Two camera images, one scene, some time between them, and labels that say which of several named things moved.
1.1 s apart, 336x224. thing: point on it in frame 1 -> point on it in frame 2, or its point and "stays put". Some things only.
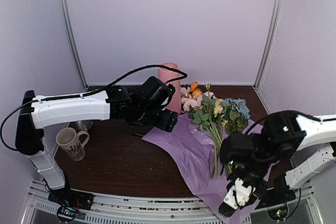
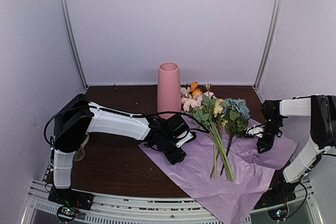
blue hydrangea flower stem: [237, 114] stays put
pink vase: [165, 75] stays put
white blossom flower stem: [190, 103] stays put
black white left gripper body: [147, 116] -> [167, 143]
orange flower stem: [194, 88] stays put
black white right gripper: [251, 196] -> [267, 144]
